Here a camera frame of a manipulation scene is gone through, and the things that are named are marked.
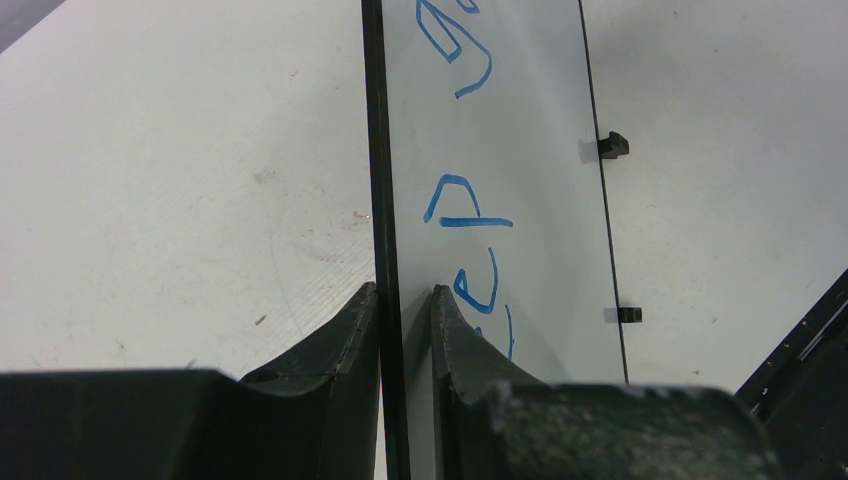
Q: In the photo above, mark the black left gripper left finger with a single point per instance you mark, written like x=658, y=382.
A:
x=310, y=413

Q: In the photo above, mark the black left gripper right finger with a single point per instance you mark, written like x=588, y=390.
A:
x=493, y=420

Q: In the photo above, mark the white whiteboard black frame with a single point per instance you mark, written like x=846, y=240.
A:
x=486, y=179

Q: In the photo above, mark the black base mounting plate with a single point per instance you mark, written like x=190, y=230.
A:
x=799, y=392

